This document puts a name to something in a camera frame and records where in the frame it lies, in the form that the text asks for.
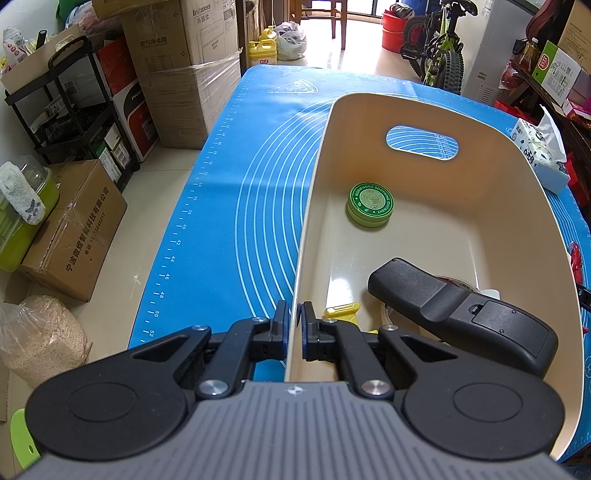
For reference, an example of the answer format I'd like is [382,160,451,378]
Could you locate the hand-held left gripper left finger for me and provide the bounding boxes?
[131,300,293,400]

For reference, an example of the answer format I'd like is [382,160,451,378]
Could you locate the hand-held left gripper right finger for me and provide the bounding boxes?
[299,301,463,400]

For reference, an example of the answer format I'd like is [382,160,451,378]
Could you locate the yellow plastic toy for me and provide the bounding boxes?
[323,302,384,336]

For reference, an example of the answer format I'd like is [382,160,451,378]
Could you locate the round green tin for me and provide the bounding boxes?
[346,181,396,228]

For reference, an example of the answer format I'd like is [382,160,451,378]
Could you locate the black remote control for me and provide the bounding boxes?
[368,257,560,377]

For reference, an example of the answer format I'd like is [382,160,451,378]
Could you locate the beige plastic storage bin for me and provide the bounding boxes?
[283,92,584,462]

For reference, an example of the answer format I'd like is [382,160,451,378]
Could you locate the blue silicone mat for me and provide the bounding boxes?
[128,65,591,385]

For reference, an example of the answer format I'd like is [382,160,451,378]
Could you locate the plastic-wrapped cardboard box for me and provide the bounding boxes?
[137,50,244,151]

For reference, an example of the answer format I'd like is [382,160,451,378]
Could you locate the taped brown cardboard box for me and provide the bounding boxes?
[18,159,129,304]

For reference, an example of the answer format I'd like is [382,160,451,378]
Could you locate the clear bag of grain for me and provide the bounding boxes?
[0,295,91,389]

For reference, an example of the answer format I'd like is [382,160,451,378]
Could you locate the white red appliance box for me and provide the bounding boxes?
[99,39,160,163]

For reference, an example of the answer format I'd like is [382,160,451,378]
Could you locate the yellow plastic jug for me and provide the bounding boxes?
[248,27,278,69]

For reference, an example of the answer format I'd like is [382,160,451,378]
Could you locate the red plastic figure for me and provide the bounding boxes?
[570,242,584,283]

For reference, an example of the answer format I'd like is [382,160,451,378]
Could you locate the green container with clear lid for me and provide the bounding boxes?
[0,154,61,273]

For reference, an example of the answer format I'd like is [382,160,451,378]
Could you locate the white plastic bag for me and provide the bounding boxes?
[274,21,308,61]

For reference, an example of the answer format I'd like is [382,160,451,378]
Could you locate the green plastic object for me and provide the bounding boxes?
[9,408,42,468]

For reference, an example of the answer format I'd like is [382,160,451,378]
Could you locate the white tissue pack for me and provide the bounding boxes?
[510,105,571,195]

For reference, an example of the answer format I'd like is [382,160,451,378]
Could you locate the grey fluffy cloth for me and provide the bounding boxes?
[0,162,47,226]

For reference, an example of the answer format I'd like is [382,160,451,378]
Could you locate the green black bicycle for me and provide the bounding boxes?
[400,0,465,96]

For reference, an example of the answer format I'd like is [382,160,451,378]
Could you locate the wooden chair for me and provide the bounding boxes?
[300,0,348,51]

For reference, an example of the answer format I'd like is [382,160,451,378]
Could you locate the red plastic buckets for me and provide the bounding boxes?
[380,6,417,53]

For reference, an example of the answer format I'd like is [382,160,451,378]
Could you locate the large brown cardboard box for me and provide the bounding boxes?
[121,0,240,77]

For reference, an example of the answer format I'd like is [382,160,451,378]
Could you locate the dark wooden shelf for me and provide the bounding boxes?
[499,59,591,186]

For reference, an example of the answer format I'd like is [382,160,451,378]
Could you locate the black utility cart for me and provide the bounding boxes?
[4,35,142,193]

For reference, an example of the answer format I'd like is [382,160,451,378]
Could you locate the white appliance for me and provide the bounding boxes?
[462,0,546,110]

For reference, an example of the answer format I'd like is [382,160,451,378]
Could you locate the open cardboard box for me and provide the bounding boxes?
[0,25,100,94]

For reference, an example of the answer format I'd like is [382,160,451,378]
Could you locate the orange drink bottle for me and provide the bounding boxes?
[519,37,541,75]

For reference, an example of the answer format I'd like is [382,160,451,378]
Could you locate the green white carton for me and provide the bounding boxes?
[530,40,585,110]

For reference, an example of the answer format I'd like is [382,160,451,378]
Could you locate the dark brown box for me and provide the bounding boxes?
[556,0,591,62]

